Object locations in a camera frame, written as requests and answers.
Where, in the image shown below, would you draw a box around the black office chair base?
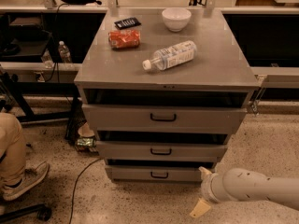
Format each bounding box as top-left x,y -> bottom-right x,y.
0,203 -> 52,224

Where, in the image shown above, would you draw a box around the cup on floor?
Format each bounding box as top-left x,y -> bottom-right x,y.
78,122 -> 94,138

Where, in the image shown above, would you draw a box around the clear plastic water bottle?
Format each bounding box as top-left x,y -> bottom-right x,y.
142,40 -> 197,71

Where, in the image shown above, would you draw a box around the crushed orange soda can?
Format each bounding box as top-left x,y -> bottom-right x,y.
108,30 -> 140,49

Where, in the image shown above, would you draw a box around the grey sneaker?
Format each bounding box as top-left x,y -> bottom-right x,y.
2,161 -> 50,202

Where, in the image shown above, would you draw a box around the person leg beige trousers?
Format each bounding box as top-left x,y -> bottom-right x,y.
0,113 -> 26,186

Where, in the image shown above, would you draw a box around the grey top drawer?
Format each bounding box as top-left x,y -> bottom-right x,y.
82,105 -> 246,134

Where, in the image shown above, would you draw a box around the small water bottle background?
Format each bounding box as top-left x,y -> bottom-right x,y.
58,41 -> 73,69

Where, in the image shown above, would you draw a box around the grey drawer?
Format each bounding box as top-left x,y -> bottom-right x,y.
82,105 -> 246,134
97,141 -> 227,162
106,165 -> 202,183

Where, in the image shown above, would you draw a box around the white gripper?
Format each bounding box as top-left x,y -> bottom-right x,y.
190,166 -> 226,218

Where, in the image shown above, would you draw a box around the white ceramic bowl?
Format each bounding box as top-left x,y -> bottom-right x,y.
162,7 -> 192,32

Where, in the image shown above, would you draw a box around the grey middle drawer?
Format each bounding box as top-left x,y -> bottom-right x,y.
97,141 -> 227,162

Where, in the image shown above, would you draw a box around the green crumpled wrapper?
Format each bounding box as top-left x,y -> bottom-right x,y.
75,137 -> 96,152

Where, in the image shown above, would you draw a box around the black floor cable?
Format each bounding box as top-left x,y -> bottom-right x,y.
67,158 -> 104,224

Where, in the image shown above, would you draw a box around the black table leg frame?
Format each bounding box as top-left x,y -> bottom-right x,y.
0,69 -> 78,122

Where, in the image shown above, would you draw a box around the grey bottom drawer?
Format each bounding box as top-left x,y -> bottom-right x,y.
106,165 -> 202,183

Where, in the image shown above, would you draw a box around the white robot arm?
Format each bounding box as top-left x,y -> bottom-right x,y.
190,167 -> 299,218

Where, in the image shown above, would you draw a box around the grey metal drawer cabinet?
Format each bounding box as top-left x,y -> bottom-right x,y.
75,8 -> 258,170

